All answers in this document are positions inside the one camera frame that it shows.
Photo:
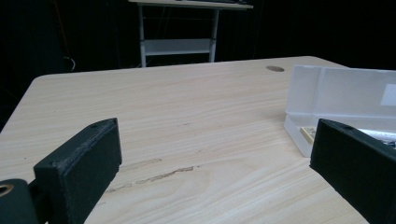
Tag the white pen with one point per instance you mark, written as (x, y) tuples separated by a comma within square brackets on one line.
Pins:
[(378, 134)]

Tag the small beige eraser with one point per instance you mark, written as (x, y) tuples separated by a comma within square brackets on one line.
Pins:
[(308, 133)]

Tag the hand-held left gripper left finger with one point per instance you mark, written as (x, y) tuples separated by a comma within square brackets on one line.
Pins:
[(81, 168)]

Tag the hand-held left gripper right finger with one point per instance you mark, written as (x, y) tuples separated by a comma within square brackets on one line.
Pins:
[(358, 168)]

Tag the clear plastic pencil case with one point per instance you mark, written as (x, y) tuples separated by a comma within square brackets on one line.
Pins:
[(339, 90)]

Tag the white metal stand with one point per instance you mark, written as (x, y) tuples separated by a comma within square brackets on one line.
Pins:
[(177, 46)]

